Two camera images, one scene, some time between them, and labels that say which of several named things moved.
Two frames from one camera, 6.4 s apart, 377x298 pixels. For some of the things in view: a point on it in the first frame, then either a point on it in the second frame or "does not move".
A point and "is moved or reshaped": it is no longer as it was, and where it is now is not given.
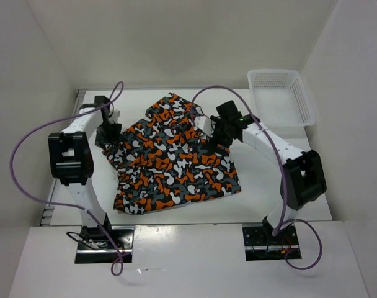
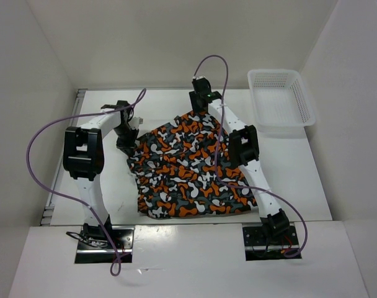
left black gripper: (112, 139) -> (128, 147)
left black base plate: (94, 248) does not move
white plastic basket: (281, 102) does not move
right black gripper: (217, 123) -> (195, 107)
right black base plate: (261, 244) does not move
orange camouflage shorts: (162, 159) is moved or reshaped
